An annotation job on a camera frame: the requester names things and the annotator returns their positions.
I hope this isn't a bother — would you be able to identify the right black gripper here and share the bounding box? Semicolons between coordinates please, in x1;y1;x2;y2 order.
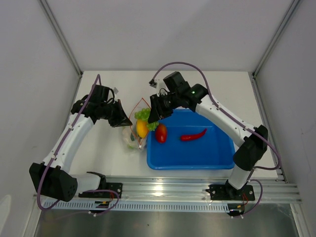
148;92;180;124

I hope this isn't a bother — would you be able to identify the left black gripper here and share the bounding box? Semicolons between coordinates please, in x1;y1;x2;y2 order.
101;99;132;128

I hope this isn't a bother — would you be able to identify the green grape bunch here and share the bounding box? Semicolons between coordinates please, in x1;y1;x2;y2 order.
134;108;159;131

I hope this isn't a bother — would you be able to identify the yellow mango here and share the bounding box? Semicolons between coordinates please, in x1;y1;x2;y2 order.
136;119;149;138

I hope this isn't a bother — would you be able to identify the red tomato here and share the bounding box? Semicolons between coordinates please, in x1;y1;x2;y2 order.
155;123;167;144

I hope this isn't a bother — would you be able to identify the clear zip bag orange zipper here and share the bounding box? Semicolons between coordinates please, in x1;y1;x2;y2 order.
123;98;151;151

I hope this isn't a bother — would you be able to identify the red chili pepper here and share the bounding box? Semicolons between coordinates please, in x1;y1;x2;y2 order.
180;128;207;142

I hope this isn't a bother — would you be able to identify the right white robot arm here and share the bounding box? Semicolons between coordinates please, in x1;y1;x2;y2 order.
148;72;268;199

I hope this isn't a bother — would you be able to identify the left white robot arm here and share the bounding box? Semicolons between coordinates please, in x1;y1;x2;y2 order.
29;85;132;202

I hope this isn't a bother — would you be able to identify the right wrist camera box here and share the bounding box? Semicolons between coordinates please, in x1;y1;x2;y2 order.
149;79;158;88

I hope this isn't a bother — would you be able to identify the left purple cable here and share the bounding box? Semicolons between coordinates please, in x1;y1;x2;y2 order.
36;74;119;218

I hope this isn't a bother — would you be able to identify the purple cable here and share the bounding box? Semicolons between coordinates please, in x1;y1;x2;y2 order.
36;74;119;218
149;61;282;218

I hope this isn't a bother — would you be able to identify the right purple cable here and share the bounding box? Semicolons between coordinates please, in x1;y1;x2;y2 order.
149;61;282;218

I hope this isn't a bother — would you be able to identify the white slotted cable duct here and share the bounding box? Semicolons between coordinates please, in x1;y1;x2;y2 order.
53;200;229;213

